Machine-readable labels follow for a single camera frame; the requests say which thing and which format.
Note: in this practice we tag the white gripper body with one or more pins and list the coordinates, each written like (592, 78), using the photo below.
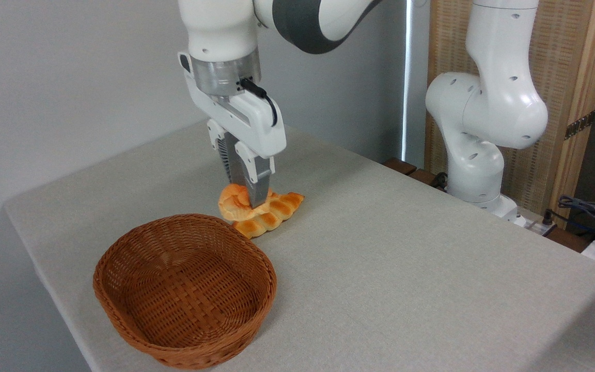
(256, 129)

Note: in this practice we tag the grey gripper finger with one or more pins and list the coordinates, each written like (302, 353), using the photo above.
(228, 155)
(257, 178)

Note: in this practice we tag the round knotted bread roll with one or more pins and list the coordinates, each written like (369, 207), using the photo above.
(233, 202)

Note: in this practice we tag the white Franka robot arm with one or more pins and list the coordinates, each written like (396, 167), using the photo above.
(220, 31)

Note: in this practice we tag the long braided bread loaf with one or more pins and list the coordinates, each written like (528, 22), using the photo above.
(277, 209)

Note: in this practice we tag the brown wicker basket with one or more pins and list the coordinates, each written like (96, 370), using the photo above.
(184, 289)

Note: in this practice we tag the grey table cloth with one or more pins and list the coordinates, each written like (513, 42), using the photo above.
(406, 289)

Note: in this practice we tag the white power strip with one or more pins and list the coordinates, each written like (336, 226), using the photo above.
(535, 225)

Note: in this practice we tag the metal screen hinge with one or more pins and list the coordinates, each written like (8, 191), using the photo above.
(580, 124)

